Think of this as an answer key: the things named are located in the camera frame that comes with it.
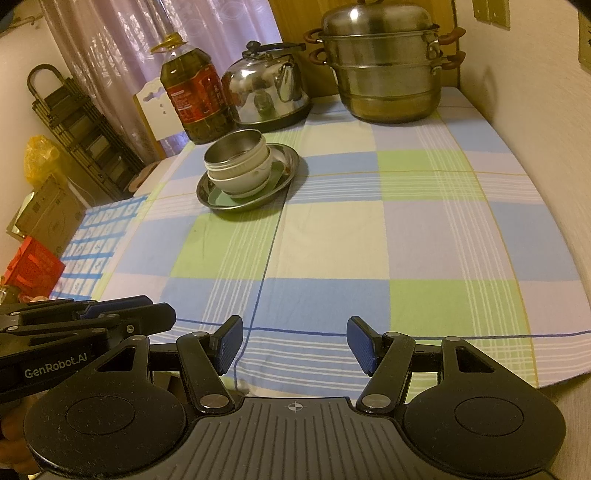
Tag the yellow plastic bag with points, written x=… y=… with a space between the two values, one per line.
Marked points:
x=41 y=160

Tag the black folding rack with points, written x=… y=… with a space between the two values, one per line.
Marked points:
x=86 y=134

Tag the white ceramic bowl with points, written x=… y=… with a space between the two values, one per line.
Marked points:
x=248 y=182

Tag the red box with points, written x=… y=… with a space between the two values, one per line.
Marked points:
x=34 y=270

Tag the stainless steel steamer pot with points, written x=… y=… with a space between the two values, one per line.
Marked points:
x=387 y=58

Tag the blue white checkered cloth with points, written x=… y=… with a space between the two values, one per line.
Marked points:
x=88 y=253

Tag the white wooden chair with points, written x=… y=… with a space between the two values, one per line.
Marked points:
x=157 y=115

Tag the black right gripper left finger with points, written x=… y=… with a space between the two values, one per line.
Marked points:
x=225 y=343

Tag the checkered tablecloth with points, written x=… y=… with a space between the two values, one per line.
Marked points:
x=431 y=229

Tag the stainless steel kettle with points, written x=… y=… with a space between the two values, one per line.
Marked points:
x=265 y=89

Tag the stainless steel bowl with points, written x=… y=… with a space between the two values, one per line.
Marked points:
x=244 y=137

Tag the round stainless steel plate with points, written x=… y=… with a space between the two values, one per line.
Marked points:
x=278 y=151

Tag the beige double wall switch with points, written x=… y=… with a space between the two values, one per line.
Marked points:
x=494 y=12

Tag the left hand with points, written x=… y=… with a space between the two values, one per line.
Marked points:
x=14 y=453

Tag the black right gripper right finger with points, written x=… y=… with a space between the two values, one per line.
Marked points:
x=365 y=344

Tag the green square plastic plate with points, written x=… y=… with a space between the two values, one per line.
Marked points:
x=278 y=174

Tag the cooking oil bottle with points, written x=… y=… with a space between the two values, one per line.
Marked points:
x=194 y=89

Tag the cardboard box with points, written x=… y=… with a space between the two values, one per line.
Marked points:
x=51 y=215

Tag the beige wall socket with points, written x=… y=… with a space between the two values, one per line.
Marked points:
x=584 y=48

